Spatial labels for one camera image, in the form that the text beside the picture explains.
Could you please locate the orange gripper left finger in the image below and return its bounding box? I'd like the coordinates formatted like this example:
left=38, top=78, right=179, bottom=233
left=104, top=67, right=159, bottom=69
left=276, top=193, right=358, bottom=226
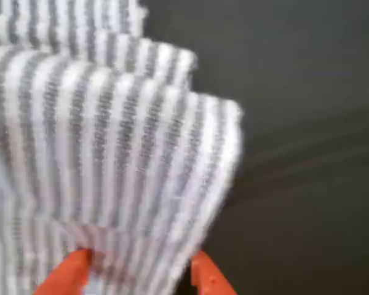
left=33, top=248, right=90, bottom=295

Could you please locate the striped grey cloth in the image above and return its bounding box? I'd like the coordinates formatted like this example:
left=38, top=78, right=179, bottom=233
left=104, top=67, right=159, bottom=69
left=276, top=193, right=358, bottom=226
left=0, top=0, right=244, bottom=295

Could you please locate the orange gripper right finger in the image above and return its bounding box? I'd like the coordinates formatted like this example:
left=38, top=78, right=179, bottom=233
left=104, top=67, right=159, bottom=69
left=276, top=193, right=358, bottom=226
left=191, top=250, right=238, bottom=295

